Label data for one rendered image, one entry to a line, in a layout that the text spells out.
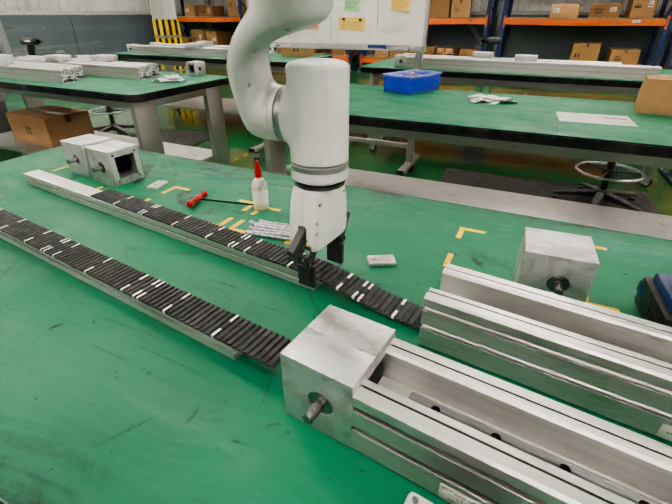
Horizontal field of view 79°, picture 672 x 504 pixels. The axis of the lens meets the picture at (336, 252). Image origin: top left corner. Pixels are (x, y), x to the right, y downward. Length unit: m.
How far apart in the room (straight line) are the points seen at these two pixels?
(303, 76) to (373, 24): 2.88
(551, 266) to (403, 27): 2.80
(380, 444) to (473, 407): 0.10
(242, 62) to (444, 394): 0.45
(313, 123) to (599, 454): 0.47
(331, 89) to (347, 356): 0.32
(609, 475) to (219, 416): 0.40
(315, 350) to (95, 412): 0.28
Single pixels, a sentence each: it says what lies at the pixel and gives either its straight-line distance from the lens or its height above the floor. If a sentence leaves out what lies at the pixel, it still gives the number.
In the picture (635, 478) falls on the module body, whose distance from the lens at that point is 0.48.
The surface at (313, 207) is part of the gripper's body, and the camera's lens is 0.59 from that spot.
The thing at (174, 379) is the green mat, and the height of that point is 0.78.
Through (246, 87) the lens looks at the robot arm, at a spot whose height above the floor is 1.10.
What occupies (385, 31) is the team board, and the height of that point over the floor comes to 1.07.
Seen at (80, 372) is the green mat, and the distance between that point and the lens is 0.65.
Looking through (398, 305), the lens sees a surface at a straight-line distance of 0.66.
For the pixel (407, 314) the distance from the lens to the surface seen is 0.64.
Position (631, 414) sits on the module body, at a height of 0.80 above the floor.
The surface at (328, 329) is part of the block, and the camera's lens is 0.48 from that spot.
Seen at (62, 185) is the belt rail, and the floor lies 0.81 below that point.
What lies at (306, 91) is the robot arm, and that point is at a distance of 0.55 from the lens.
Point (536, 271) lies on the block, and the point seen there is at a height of 0.84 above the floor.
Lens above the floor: 1.19
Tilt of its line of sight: 30 degrees down
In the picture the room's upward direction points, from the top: straight up
